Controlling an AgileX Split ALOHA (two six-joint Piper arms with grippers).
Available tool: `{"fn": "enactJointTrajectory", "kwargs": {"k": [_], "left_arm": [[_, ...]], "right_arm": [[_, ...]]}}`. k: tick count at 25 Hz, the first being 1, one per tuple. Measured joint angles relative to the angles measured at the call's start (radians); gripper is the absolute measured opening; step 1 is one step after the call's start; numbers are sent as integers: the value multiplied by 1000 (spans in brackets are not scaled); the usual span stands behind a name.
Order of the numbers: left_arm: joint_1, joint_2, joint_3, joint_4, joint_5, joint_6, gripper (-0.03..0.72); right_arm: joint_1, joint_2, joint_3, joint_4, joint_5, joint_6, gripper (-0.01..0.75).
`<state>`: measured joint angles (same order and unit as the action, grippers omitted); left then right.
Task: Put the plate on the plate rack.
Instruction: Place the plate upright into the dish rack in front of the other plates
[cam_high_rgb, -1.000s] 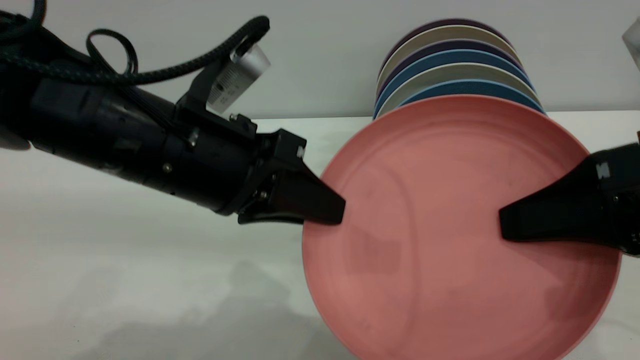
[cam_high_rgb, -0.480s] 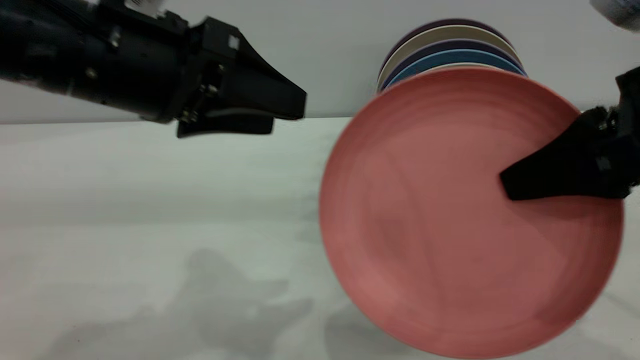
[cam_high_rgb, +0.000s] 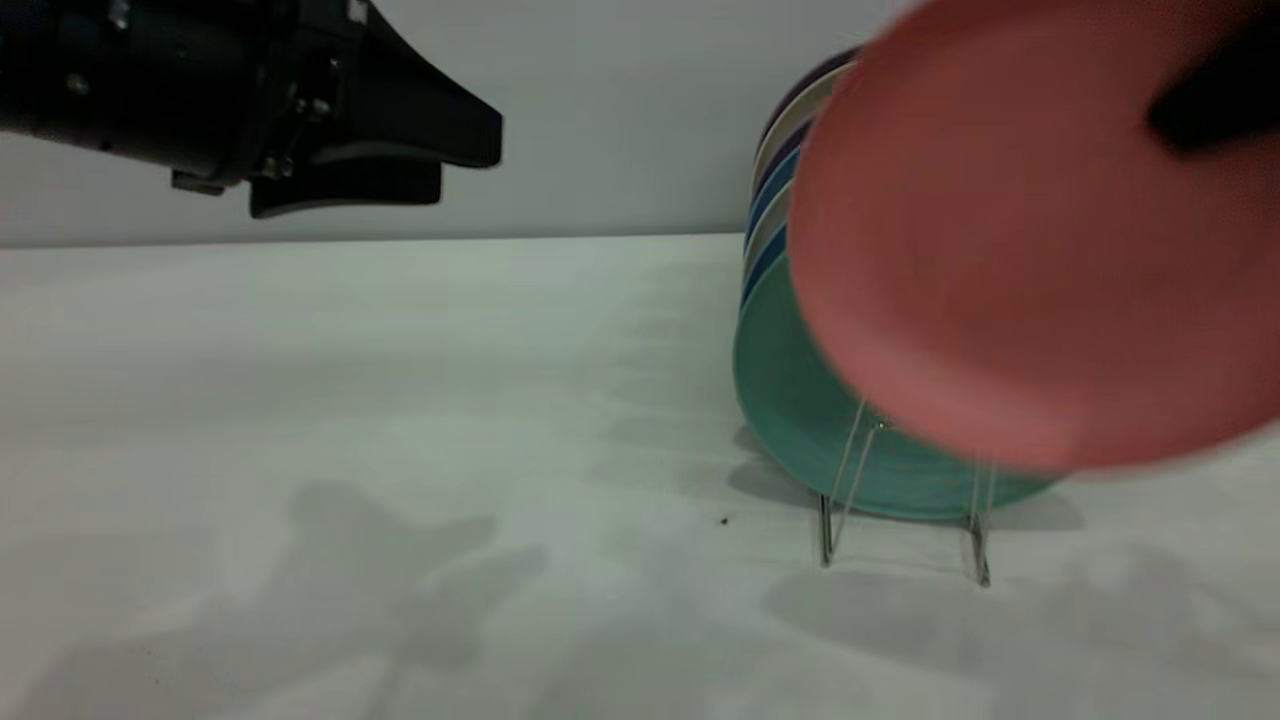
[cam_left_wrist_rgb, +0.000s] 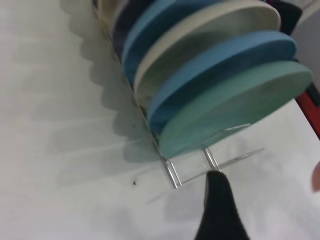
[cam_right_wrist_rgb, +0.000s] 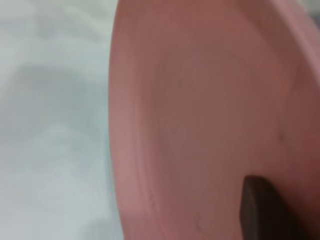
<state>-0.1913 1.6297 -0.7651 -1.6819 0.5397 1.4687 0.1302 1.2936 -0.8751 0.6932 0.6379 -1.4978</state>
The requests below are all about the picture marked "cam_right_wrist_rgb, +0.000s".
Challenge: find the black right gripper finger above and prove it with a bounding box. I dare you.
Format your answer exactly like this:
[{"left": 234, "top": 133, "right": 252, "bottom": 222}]
[{"left": 238, "top": 174, "right": 301, "bottom": 240}]

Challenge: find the pink round plate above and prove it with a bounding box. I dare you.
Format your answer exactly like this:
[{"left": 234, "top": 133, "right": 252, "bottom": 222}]
[{"left": 108, "top": 0, "right": 320, "bottom": 240}]

